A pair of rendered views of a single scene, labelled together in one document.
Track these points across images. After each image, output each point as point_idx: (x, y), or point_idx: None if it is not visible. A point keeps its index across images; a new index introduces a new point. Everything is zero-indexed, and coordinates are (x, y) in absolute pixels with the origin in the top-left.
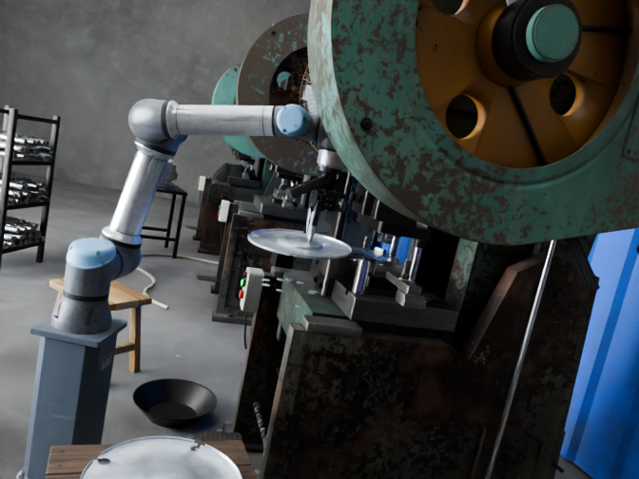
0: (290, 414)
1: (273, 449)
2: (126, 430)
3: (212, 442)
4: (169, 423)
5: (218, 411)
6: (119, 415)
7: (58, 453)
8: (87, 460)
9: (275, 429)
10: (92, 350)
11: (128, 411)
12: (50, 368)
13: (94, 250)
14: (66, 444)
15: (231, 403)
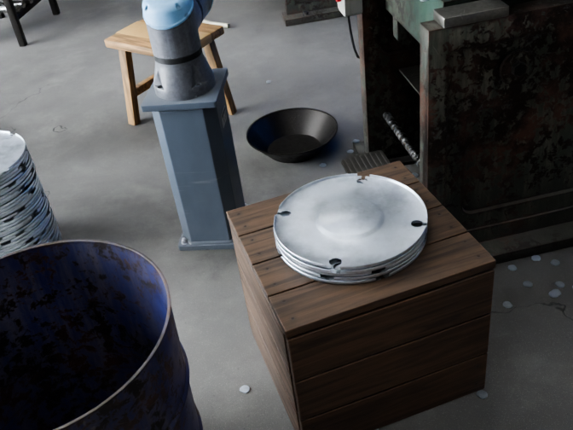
0: (442, 122)
1: (431, 159)
2: (256, 175)
3: (371, 170)
4: (297, 158)
5: (339, 130)
6: (240, 163)
7: (237, 217)
8: (266, 216)
9: (430, 140)
10: (210, 110)
11: (247, 156)
12: (176, 139)
13: (172, 3)
14: (217, 205)
15: (350, 119)
